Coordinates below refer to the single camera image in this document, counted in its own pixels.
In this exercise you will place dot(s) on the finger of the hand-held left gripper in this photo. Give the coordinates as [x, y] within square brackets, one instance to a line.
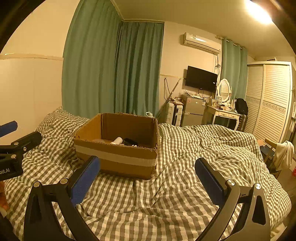
[9, 126]
[27, 140]

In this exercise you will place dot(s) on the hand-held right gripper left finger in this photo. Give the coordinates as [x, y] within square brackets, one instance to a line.
[85, 180]

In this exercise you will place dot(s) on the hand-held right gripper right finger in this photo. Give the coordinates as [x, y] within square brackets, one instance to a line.
[209, 180]

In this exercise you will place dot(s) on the brown cardboard box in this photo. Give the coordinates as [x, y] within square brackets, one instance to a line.
[115, 160]

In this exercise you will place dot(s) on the white handheld device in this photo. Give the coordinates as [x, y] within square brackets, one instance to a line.
[117, 140]

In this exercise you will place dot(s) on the black and white round container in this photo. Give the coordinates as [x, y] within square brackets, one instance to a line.
[130, 141]

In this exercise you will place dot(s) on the person's left hand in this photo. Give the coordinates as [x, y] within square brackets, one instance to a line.
[3, 197]

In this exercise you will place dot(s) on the grey checked duvet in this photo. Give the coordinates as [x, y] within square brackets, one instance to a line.
[185, 150]

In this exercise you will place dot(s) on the wooden chair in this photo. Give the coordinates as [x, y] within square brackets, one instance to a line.
[268, 153]

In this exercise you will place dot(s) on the dark suitcase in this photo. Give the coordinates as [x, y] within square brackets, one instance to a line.
[242, 121]

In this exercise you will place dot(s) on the white dressing table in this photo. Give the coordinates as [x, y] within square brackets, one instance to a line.
[225, 114]

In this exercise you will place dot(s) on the silver small fridge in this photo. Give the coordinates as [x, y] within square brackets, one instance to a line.
[192, 111]

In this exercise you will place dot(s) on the white ribbed suitcase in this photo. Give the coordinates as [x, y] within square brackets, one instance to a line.
[173, 113]

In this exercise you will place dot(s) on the white towel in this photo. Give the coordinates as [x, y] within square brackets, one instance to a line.
[283, 154]

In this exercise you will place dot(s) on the black backpack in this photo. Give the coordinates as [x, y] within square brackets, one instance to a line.
[241, 106]

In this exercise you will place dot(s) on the white bottle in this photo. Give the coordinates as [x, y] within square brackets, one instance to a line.
[149, 114]

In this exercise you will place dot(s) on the long broom stick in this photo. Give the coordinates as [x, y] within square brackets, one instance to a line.
[170, 97]

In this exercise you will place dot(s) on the white oval mirror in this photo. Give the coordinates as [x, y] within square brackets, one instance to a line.
[223, 89]

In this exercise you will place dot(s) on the white louvred wardrobe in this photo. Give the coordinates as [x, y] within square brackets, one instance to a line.
[270, 102]

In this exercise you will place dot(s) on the wide green curtain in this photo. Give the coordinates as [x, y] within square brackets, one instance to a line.
[113, 67]

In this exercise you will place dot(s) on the narrow green curtain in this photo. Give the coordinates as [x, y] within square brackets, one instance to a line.
[232, 67]

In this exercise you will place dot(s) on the white air conditioner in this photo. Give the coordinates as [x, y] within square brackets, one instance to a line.
[200, 42]

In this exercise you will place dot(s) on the ceiling lamp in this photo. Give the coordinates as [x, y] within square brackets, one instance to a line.
[259, 10]

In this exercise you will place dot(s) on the small photo frame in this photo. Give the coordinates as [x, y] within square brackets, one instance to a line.
[218, 99]

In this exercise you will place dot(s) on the black wall television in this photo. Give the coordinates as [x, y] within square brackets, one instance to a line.
[201, 78]

